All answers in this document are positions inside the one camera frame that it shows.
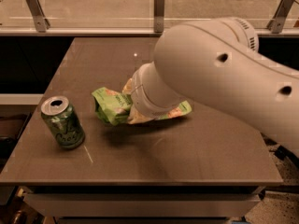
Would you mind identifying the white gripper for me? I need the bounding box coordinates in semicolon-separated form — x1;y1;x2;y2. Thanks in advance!
122;63;184;124

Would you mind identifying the green rice chip bag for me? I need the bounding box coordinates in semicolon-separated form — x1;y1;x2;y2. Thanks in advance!
92;87;192;126

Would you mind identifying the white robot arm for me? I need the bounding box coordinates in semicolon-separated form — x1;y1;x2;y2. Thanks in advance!
130;18;299;156

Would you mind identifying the green soda can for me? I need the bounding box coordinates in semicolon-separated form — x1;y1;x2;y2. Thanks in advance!
41;96;85;149

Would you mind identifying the glass railing panel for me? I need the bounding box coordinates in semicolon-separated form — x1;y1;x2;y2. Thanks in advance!
0;0;299;30

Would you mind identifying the middle metal railing bracket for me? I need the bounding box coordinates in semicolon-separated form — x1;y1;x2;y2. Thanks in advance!
153;0;165;33

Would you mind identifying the metal railing bracket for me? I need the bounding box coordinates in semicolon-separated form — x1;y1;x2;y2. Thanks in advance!
25;0;50;33
153;0;165;33
267;0;295;34

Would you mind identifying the left metal railing bracket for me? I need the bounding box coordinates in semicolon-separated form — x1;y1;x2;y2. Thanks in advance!
25;0;50;33

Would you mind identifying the black cable on floor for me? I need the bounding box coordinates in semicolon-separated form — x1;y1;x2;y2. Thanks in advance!
274;145;299;170

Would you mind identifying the right metal railing bracket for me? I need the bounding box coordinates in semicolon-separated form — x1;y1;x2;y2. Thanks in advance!
267;0;295;34

